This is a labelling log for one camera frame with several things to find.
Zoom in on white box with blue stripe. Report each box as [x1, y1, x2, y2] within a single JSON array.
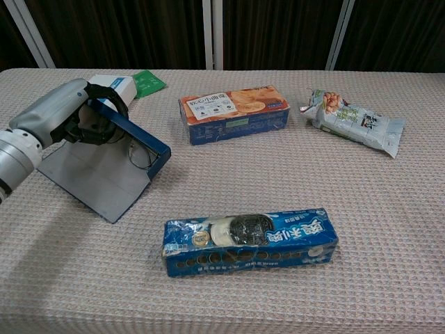
[[88, 74, 138, 113]]

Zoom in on green packet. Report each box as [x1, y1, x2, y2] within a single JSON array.
[[131, 69, 167, 100]]

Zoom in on slanted white frame post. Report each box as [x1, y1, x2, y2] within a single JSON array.
[[325, 0, 356, 71], [3, 0, 56, 69]]

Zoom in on dark brown curtain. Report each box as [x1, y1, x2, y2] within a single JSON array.
[[0, 0, 445, 74]]

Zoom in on orange and blue biscuit box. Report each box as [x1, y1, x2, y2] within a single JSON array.
[[178, 85, 291, 146]]

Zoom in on white crumpled snack bag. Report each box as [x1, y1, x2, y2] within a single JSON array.
[[299, 89, 407, 159]]

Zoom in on blue Oreo cookie package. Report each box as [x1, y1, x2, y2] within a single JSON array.
[[161, 207, 340, 278]]

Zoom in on black thin-rimmed eyeglasses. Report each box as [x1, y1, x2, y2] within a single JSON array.
[[126, 138, 161, 170]]

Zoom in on dark blue glasses box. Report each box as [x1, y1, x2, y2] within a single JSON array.
[[37, 98, 172, 224]]

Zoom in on beige waffle tablecloth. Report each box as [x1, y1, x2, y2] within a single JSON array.
[[0, 67, 445, 334]]

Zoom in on upright white double frame post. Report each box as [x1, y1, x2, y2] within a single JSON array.
[[202, 0, 225, 70]]

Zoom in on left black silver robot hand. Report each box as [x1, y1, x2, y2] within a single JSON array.
[[8, 78, 130, 146]]

